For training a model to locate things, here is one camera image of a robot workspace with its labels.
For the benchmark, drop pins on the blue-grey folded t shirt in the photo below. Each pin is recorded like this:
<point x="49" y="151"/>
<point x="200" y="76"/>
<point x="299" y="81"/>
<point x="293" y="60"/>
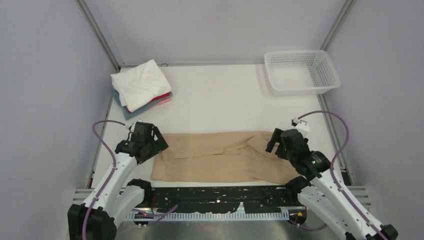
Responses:
<point x="130" y="115"/>

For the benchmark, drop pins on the aluminium front rail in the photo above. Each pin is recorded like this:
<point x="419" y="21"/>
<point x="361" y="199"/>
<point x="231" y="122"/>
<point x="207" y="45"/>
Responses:
<point x="150" y="217"/>

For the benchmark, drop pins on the white folded t shirt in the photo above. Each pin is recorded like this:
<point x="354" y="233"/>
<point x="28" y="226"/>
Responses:
<point x="140" y="85"/>

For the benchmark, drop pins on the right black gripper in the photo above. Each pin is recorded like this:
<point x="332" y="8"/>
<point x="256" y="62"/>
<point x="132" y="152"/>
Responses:
<point x="275" y="137"/>

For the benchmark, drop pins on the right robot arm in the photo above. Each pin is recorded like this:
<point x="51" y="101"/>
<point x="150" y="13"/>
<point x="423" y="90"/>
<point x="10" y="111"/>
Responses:
<point x="320" y="190"/>

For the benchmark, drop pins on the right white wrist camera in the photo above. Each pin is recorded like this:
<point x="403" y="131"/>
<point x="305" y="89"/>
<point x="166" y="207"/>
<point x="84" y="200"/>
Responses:
<point x="301" y="126"/>

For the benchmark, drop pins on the white plastic basket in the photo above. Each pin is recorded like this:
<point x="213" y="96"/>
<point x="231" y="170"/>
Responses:
<point x="300" y="72"/>

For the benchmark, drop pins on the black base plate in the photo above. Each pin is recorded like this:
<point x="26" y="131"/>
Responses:
<point x="220" y="199"/>

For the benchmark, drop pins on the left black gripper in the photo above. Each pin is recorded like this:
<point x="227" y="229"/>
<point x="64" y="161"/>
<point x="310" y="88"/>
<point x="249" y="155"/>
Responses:
<point x="159" y="144"/>

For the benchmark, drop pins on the red folded t shirt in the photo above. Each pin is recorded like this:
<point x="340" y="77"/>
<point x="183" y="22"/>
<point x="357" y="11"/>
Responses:
<point x="158" y="98"/>

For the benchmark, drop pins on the beige t shirt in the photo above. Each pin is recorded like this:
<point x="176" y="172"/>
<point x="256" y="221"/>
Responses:
<point x="221" y="157"/>

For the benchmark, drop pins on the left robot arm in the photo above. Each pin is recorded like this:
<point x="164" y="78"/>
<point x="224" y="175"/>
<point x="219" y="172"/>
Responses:
<point x="101" y="213"/>

